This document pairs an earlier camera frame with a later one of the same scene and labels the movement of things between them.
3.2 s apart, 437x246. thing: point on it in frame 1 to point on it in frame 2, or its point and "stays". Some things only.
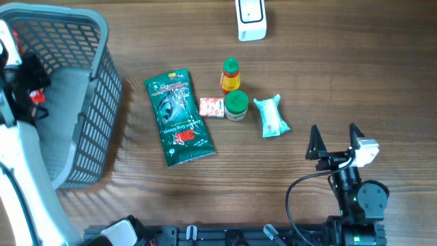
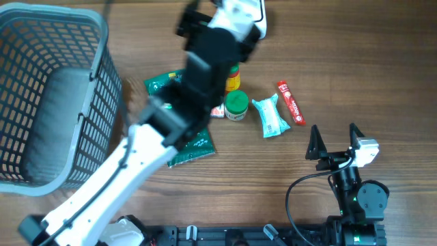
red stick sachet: x=37 y=96 to x=284 y=88
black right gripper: x=333 y=159 stays
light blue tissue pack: x=272 y=124 stays
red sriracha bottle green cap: x=230 y=80 stays
